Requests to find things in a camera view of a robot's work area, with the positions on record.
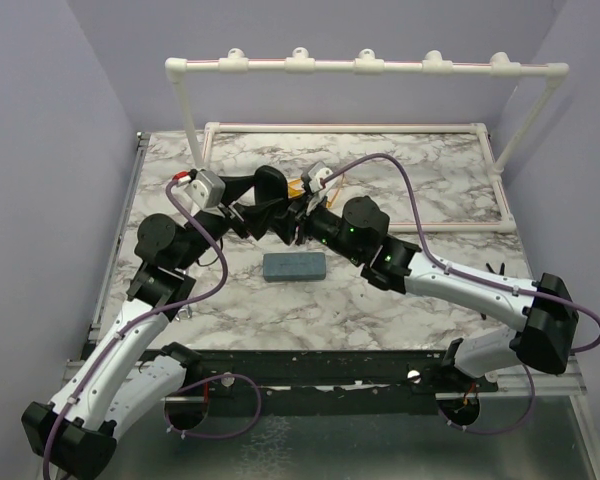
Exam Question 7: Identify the blue-grey glasses case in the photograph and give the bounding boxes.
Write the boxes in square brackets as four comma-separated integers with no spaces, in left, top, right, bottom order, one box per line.
[262,252,327,282]

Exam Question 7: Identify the silver wrench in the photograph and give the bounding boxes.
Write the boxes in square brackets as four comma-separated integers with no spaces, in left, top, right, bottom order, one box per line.
[177,306,193,321]

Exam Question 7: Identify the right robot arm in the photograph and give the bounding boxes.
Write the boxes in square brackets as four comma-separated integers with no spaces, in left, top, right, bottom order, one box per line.
[270,195,578,391]

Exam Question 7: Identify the aluminium extrusion rail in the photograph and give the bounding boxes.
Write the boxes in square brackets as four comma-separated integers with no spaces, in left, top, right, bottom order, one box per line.
[496,355,587,397]

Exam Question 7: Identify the black glasses case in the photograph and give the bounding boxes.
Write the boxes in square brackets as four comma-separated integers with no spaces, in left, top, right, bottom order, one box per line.
[254,165,288,207]

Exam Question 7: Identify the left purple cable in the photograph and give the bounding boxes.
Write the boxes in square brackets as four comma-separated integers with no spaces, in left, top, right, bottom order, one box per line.
[42,172,264,480]

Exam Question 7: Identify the white PVC pipe rack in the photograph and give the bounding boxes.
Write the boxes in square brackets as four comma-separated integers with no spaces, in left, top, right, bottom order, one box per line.
[164,47,570,234]

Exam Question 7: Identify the orange plastic sunglasses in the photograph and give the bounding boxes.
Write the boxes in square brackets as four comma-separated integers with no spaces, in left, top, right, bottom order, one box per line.
[287,175,346,208]

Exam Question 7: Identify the purple cable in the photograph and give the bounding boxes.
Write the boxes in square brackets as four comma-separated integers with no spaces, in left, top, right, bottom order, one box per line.
[322,153,600,436]
[42,172,264,480]

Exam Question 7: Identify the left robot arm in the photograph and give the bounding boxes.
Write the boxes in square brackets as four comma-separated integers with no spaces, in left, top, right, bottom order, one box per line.
[22,170,267,479]

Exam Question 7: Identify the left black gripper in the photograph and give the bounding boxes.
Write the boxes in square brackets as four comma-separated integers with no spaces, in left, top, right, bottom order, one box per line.
[175,175,284,271]

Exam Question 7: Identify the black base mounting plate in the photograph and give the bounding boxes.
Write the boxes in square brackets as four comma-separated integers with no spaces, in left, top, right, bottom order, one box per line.
[140,343,498,417]

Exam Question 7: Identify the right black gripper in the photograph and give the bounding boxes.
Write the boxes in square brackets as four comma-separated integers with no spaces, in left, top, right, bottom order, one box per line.
[270,192,364,265]

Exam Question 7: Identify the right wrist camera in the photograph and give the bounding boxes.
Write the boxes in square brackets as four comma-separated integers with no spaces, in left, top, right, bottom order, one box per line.
[300,162,332,198]

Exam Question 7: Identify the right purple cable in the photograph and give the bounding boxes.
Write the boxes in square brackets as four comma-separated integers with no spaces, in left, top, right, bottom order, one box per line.
[322,153,600,436]

